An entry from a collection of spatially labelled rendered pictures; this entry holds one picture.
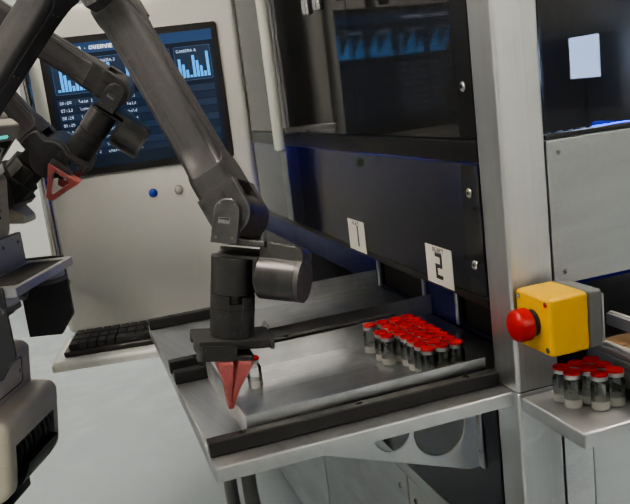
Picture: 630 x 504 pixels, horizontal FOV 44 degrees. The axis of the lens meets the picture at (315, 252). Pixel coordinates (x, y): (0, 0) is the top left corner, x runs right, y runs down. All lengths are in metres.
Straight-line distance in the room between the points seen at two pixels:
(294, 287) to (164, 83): 0.32
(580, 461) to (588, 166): 0.40
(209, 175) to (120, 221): 0.92
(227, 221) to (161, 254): 0.94
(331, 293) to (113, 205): 0.58
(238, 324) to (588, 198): 0.48
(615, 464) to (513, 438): 0.16
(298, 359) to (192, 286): 0.69
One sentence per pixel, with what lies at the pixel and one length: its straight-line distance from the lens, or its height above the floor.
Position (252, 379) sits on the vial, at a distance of 1.17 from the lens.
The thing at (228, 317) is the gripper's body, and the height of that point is 1.03.
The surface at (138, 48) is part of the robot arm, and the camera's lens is 1.09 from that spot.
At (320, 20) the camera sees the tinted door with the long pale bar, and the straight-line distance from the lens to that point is 1.57.
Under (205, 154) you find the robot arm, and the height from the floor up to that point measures 1.24.
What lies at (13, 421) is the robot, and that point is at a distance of 1.52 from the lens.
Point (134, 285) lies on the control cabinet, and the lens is 1.92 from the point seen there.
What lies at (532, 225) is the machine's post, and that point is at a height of 1.10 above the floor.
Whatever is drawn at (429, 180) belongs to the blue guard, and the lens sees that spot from 1.18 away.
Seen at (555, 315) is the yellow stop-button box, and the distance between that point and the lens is 0.95.
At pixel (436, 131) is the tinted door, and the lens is 1.16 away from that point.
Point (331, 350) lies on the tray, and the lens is 1.29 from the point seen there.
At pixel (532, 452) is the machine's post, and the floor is 0.80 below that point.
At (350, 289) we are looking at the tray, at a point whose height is 0.88.
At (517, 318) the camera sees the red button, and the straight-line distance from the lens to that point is 0.96.
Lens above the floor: 1.30
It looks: 12 degrees down
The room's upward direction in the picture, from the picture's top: 7 degrees counter-clockwise
